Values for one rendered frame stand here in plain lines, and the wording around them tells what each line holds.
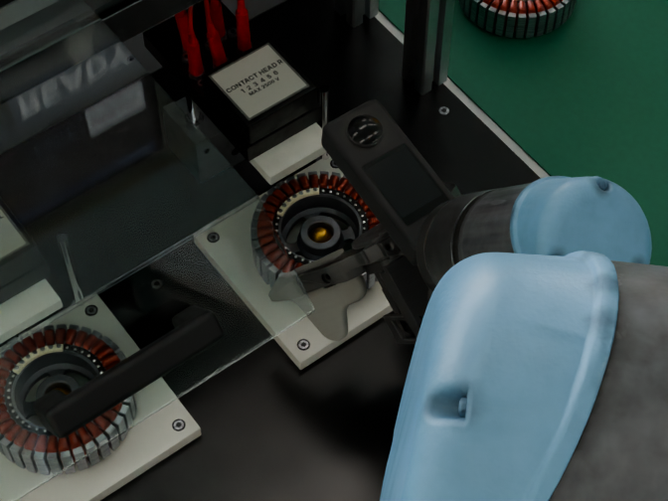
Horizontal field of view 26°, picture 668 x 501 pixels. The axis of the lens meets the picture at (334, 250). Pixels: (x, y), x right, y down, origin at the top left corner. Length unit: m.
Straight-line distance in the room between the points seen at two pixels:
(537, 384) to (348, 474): 0.70
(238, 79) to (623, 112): 0.39
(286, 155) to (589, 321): 0.72
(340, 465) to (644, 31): 0.53
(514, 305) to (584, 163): 0.88
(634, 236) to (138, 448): 0.45
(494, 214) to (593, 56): 0.54
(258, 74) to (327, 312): 0.19
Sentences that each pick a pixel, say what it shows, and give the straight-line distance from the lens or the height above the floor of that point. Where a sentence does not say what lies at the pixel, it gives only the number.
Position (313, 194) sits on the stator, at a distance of 1.16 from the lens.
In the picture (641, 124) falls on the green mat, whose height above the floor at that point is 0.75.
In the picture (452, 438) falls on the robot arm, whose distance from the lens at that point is 0.39.
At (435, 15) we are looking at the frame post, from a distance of 1.22.
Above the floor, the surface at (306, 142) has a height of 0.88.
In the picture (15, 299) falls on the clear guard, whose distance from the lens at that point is 0.83.
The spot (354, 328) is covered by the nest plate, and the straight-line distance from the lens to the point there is 1.14.
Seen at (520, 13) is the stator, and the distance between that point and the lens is 1.34.
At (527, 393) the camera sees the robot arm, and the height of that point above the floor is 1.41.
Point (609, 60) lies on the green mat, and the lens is 1.36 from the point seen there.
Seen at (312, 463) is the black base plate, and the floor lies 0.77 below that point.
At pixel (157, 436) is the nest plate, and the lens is 1.10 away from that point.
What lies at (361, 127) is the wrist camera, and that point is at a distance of 0.97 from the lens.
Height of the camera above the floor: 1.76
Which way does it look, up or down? 56 degrees down
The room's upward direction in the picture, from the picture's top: straight up
